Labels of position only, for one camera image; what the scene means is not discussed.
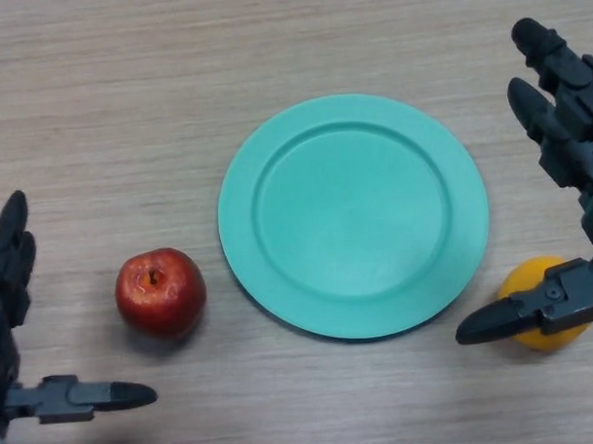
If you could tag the red apple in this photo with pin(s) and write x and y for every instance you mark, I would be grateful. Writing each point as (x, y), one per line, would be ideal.
(160, 295)

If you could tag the green round plate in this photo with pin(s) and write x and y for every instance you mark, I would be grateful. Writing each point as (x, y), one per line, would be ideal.
(352, 215)

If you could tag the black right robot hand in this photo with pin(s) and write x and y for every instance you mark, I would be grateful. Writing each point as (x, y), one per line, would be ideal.
(571, 134)

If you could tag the orange fruit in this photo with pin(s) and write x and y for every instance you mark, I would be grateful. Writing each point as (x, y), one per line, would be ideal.
(522, 277)

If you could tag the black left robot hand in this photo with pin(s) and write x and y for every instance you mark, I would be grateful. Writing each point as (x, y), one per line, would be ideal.
(2, 291)

